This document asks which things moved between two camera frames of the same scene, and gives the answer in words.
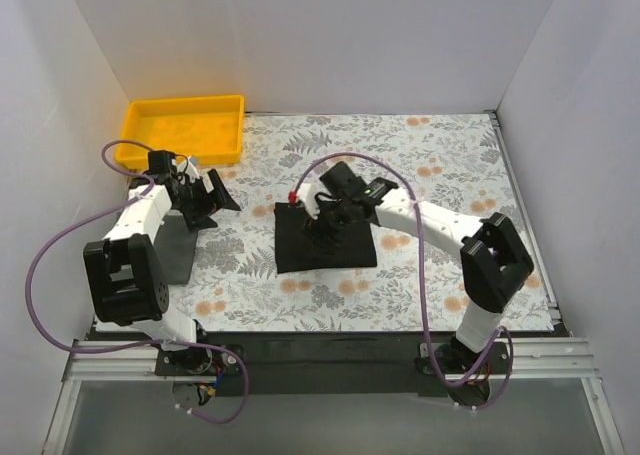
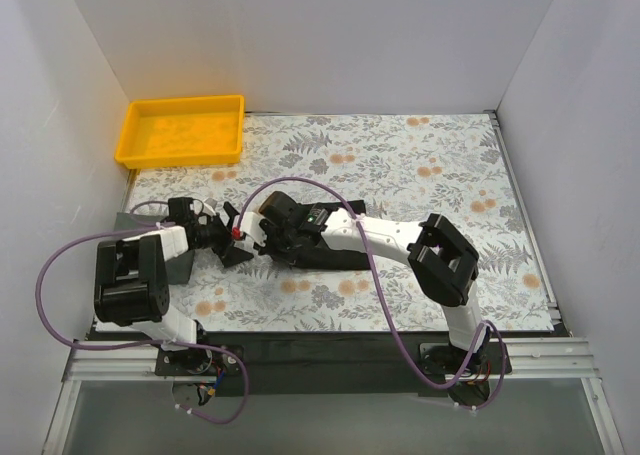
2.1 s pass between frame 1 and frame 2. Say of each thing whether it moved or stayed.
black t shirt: stayed
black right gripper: moved
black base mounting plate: stayed
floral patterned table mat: stayed
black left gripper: moved
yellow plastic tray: stayed
